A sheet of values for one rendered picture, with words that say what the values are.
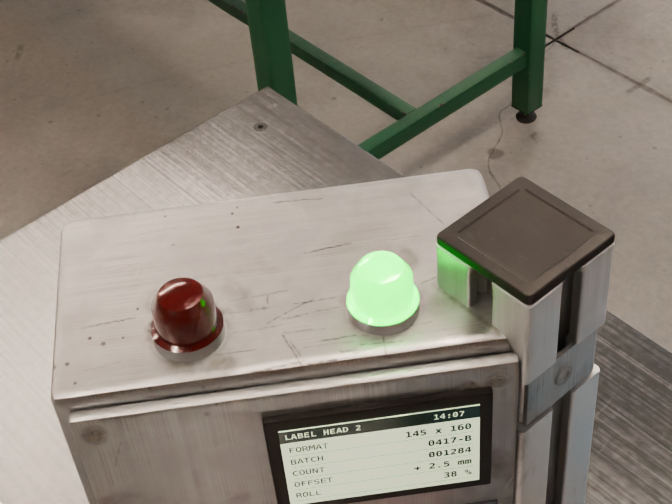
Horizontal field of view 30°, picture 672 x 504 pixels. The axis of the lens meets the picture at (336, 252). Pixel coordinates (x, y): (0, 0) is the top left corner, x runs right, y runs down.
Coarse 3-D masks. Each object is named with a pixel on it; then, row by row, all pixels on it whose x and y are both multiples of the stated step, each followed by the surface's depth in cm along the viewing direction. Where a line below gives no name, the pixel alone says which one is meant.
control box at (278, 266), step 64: (320, 192) 50; (384, 192) 49; (448, 192) 49; (64, 256) 48; (128, 256) 48; (192, 256) 48; (256, 256) 47; (320, 256) 47; (64, 320) 46; (128, 320) 45; (256, 320) 45; (320, 320) 45; (448, 320) 44; (64, 384) 44; (128, 384) 43; (192, 384) 43; (256, 384) 44; (320, 384) 43; (384, 384) 44; (448, 384) 44; (512, 384) 44; (128, 448) 44; (192, 448) 45; (256, 448) 45; (512, 448) 47
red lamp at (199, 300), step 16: (160, 288) 44; (176, 288) 43; (192, 288) 43; (160, 304) 43; (176, 304) 43; (192, 304) 43; (208, 304) 43; (160, 320) 43; (176, 320) 43; (192, 320) 43; (208, 320) 43; (160, 336) 44; (176, 336) 43; (192, 336) 43; (208, 336) 44; (224, 336) 45; (160, 352) 44; (176, 352) 44; (192, 352) 44; (208, 352) 44
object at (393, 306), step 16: (368, 256) 44; (384, 256) 44; (352, 272) 44; (368, 272) 43; (384, 272) 43; (400, 272) 43; (352, 288) 44; (368, 288) 43; (384, 288) 43; (400, 288) 43; (416, 288) 45; (352, 304) 44; (368, 304) 43; (384, 304) 43; (400, 304) 44; (416, 304) 44; (352, 320) 44; (368, 320) 44; (384, 320) 44; (400, 320) 44
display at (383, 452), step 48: (288, 432) 44; (336, 432) 44; (384, 432) 45; (432, 432) 45; (480, 432) 46; (288, 480) 46; (336, 480) 46; (384, 480) 47; (432, 480) 47; (480, 480) 48
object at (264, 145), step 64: (256, 128) 156; (320, 128) 155; (128, 192) 149; (192, 192) 148; (256, 192) 148; (0, 256) 143; (0, 320) 136; (0, 384) 129; (640, 384) 123; (0, 448) 123; (64, 448) 123; (640, 448) 118
